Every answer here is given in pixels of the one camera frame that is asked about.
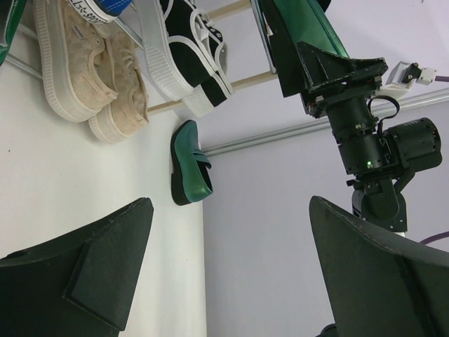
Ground teal heel shoe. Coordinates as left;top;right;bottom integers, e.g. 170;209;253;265
259;1;349;98
170;120;213;206

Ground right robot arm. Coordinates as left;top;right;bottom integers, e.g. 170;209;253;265
296;42;443;233

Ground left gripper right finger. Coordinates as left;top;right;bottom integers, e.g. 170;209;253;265
309;196;448;336

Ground blue sneaker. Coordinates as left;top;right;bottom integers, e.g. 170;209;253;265
67;0;133;25

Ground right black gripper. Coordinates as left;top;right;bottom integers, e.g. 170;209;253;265
294;41;388;144

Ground beige lace sneaker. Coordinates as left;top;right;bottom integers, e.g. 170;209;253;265
34;1;118;123
88;32;149;144

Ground green sneaker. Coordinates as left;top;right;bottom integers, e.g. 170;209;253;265
0;0;26;65

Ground white metal shoe rack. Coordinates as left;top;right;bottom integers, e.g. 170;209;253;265
0;0;278;117

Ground black white sneaker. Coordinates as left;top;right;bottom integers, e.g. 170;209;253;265
135;1;234;117

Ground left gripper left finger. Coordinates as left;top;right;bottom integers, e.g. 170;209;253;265
1;197;154;336

